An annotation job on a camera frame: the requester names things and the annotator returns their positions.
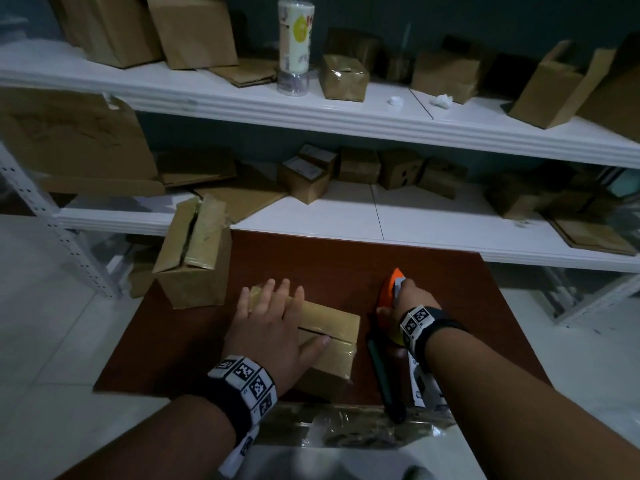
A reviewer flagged folded flat cardboard carton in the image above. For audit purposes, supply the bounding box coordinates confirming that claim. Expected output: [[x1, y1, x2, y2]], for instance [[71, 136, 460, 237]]
[[157, 149, 239, 188]]

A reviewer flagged white metal storage rack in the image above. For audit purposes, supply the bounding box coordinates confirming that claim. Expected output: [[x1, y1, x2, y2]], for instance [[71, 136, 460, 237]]
[[0, 39, 640, 301], [542, 267, 640, 328]]

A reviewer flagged large flat cardboard sheet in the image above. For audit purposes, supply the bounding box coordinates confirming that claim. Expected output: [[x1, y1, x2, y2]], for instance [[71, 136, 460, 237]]
[[0, 87, 166, 198]]

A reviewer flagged plastic wrapped cardboard base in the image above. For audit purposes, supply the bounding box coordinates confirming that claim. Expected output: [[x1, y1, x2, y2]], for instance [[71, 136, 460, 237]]
[[255, 400, 456, 451]]

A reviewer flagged reddish brown wooden board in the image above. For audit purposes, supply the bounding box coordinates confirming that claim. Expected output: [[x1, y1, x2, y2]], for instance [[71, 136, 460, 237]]
[[93, 229, 551, 408]]

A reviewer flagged person's right forearm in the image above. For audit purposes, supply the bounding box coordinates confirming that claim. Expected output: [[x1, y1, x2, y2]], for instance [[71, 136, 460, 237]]
[[425, 328, 640, 480]]

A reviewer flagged cardboard box with cutout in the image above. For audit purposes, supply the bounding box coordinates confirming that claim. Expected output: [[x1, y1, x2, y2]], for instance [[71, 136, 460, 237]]
[[247, 286, 362, 401]]

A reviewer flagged plastic bottle with white label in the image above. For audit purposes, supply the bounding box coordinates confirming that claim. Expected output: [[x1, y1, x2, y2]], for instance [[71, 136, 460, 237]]
[[276, 0, 316, 97]]

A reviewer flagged dark green utility knife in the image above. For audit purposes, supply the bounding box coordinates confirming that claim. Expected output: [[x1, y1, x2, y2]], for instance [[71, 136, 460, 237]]
[[366, 329, 409, 425]]

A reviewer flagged small folded cardboard piece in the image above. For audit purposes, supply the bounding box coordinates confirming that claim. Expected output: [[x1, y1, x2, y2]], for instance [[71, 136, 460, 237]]
[[209, 58, 279, 89]]

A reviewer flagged orange tape dispenser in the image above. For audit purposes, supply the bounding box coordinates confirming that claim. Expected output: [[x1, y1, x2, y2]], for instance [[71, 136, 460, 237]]
[[375, 268, 407, 345]]

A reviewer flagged person's left hand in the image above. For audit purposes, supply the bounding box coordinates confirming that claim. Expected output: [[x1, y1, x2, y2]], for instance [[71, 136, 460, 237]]
[[222, 278, 331, 395]]

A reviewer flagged person's left forearm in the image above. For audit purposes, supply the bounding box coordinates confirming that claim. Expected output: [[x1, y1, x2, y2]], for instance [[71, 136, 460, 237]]
[[55, 394, 236, 480]]

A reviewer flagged white shipping label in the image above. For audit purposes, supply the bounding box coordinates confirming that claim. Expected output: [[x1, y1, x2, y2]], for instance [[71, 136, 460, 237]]
[[407, 352, 449, 413]]

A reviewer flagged person's right hand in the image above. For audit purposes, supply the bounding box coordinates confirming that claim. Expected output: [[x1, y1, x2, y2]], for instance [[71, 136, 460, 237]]
[[375, 278, 442, 341]]

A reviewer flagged taped cardboard parcel box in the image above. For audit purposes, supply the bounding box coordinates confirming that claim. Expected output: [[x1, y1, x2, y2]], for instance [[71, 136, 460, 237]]
[[152, 194, 233, 309]]

